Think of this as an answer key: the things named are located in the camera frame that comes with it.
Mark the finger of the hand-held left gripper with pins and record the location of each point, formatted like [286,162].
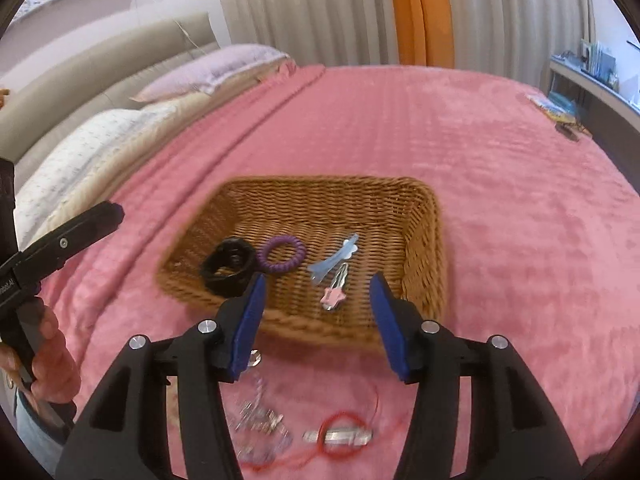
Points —
[75,235]

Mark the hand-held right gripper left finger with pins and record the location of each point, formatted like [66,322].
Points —
[250,330]

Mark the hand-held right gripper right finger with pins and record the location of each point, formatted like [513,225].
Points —
[387,330]

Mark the silver hair clips pile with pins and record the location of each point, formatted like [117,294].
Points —
[260,417]

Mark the brown wicker basket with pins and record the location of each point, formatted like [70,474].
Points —
[300,210]

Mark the person's left hand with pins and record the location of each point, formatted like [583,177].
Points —
[50,355]

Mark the pink star hair clip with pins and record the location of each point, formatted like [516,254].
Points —
[331,297]

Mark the light blue hair clip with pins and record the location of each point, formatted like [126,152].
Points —
[330,264]

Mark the white floral pillow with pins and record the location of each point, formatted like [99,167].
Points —
[85,145]

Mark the person's blue clothing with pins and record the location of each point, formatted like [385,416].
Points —
[35,435]

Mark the beige padded headboard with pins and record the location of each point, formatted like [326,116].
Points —
[75,75]

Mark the lilac pillow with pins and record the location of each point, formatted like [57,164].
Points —
[210,70]

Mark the dark round item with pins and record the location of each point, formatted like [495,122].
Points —
[570,131]

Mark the booklet on bed corner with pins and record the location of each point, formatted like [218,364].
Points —
[550,105]

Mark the grey desk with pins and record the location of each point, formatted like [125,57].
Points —
[600,105]

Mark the grey curtain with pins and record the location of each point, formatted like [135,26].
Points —
[300,10]
[500,15]

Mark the orange curtain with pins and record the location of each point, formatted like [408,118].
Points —
[420,10]

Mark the row of books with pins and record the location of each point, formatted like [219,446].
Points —
[600,60]

